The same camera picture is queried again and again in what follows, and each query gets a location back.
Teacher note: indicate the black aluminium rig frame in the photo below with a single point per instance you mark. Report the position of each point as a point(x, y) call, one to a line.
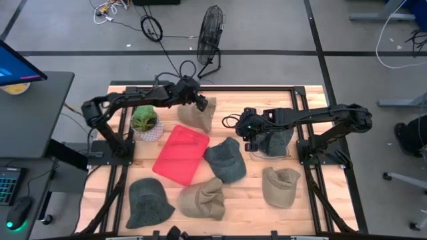
point(300, 113)

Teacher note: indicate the red translucent plastic bin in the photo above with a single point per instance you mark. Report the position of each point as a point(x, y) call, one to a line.
point(181, 155)

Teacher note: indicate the backlit keyboard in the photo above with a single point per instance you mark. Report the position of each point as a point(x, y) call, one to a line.
point(8, 185)

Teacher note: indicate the black table-level camera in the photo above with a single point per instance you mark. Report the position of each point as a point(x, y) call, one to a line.
point(173, 233)

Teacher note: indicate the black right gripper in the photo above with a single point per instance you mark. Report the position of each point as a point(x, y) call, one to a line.
point(248, 121)

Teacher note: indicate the green succulent plant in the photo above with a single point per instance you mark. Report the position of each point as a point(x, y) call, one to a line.
point(144, 118)

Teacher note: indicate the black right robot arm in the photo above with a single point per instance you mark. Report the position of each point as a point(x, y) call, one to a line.
point(317, 115)

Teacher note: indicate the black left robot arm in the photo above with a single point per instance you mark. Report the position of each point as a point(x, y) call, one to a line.
point(133, 98)

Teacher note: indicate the computer monitor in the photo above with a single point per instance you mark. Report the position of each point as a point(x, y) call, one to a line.
point(13, 66)

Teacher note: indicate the black computer mouse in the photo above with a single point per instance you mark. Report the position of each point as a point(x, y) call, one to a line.
point(19, 211)

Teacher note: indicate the dark green fabric hat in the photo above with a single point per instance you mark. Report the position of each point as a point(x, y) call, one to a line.
point(225, 160)
point(277, 144)

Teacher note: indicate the yellow round plate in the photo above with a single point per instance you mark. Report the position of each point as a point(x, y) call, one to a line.
point(15, 89)

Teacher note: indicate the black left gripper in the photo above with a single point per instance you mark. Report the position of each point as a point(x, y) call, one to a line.
point(188, 88)

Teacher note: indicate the dark green bucket hat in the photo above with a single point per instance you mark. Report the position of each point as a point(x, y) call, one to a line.
point(146, 203)

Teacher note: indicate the tan fabric hat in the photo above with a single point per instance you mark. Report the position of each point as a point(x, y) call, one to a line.
point(195, 118)
point(201, 200)
point(280, 186)

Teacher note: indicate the black desk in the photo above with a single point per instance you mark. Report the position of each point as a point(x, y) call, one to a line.
point(30, 116)

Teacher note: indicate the grey table foot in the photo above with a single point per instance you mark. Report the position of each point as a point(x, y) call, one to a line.
point(373, 16)
point(400, 101)

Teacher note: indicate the grey chair base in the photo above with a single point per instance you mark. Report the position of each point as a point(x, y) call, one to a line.
point(405, 179)

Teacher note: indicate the black floor fan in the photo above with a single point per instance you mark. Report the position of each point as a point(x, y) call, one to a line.
point(209, 31)

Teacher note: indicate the white patterned plant pot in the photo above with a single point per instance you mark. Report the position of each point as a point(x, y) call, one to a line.
point(153, 134)

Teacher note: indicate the person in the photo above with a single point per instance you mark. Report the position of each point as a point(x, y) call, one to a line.
point(412, 136)

